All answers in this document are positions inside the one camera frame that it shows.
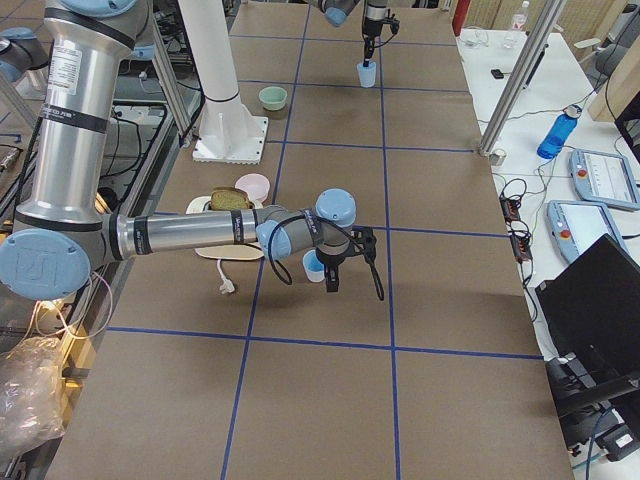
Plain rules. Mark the brown toast slice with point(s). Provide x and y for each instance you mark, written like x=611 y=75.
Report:
x=229 y=198

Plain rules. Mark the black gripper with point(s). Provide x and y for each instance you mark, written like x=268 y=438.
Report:
x=330 y=261
x=370 y=26

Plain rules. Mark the grey teach pendant lower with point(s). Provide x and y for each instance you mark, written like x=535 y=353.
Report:
x=576 y=225

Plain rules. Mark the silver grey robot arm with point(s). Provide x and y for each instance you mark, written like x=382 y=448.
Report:
x=337 y=11
x=59 y=237

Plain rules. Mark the clear plastic bag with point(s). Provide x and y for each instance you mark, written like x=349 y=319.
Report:
x=31 y=388

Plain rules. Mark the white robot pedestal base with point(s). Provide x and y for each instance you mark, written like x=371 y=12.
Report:
x=228 y=132

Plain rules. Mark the light blue plastic cup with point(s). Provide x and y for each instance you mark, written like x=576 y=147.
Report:
x=313 y=267

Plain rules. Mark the aluminium frame post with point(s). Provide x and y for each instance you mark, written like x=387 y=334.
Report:
x=531 y=51

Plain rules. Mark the white power plug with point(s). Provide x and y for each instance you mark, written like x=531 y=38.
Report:
x=227 y=286

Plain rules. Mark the grey teach pendant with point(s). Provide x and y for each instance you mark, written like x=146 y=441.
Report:
x=576 y=225
x=604 y=177

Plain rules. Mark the blue water bottle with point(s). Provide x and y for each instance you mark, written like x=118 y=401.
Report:
x=559 y=132

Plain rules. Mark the grey teach pendant upper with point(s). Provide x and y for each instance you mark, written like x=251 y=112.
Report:
x=604 y=177

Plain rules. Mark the cream white toaster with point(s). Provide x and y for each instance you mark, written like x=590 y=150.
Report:
x=220 y=246

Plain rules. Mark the pink plastic bowl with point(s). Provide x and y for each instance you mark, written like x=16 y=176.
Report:
x=256 y=186

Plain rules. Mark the black laptop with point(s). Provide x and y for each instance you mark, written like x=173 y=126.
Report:
x=593 y=306

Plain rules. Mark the green plastic bowl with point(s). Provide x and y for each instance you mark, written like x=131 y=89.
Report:
x=273 y=98

